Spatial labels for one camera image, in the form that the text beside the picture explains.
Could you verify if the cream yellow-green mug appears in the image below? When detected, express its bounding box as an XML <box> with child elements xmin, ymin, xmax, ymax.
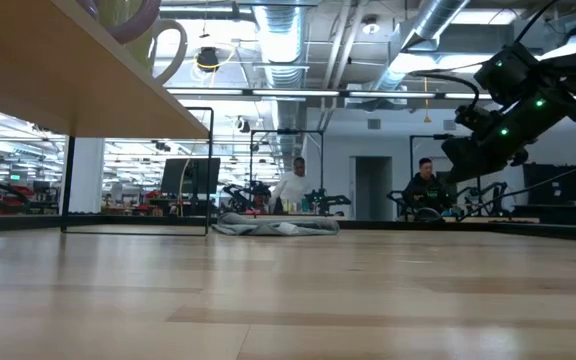
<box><xmin>95</xmin><ymin>0</ymin><xmax>189</xmax><ymax>86</ymax></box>

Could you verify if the person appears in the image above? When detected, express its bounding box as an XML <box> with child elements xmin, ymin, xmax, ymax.
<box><xmin>401</xmin><ymin>157</ymin><xmax>455</xmax><ymax>217</ymax></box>
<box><xmin>267</xmin><ymin>156</ymin><xmax>315</xmax><ymax>215</ymax></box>

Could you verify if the grey folded cloth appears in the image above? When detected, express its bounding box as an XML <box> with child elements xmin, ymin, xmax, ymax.
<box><xmin>211</xmin><ymin>212</ymin><xmax>342</xmax><ymax>237</ymax></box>

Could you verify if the black storage cabinet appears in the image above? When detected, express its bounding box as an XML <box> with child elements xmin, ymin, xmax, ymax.
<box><xmin>512</xmin><ymin>162</ymin><xmax>576</xmax><ymax>227</ymax></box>

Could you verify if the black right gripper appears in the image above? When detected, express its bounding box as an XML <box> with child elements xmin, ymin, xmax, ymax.
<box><xmin>441</xmin><ymin>119</ymin><xmax>529</xmax><ymax>184</ymax></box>

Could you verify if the red background machine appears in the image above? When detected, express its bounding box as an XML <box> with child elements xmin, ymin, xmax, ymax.
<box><xmin>0</xmin><ymin>173</ymin><xmax>35</xmax><ymax>216</ymax></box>

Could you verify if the silver ribbed ceiling duct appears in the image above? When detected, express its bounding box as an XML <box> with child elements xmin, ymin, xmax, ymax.
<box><xmin>251</xmin><ymin>0</ymin><xmax>315</xmax><ymax>169</ymax></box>
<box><xmin>367</xmin><ymin>0</ymin><xmax>472</xmax><ymax>94</ymax></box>

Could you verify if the dark background monitor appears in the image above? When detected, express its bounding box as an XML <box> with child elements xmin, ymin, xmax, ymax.
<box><xmin>160</xmin><ymin>157</ymin><xmax>222</xmax><ymax>197</ymax></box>

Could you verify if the black background stand frame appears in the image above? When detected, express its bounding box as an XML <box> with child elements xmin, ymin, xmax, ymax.
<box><xmin>249</xmin><ymin>128</ymin><xmax>326</xmax><ymax>192</ymax></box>
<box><xmin>408</xmin><ymin>132</ymin><xmax>470</xmax><ymax>182</ymax></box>

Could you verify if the black hanging ceiling camera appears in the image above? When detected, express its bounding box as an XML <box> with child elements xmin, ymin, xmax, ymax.
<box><xmin>195</xmin><ymin>46</ymin><xmax>223</xmax><ymax>74</ymax></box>

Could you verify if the long ceiling light strip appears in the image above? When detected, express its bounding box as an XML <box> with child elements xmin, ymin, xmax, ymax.
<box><xmin>166</xmin><ymin>87</ymin><xmax>494</xmax><ymax>101</ymax></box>

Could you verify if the grey doorway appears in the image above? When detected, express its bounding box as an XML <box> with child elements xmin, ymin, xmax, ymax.
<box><xmin>350</xmin><ymin>155</ymin><xmax>394</xmax><ymax>222</ymax></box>

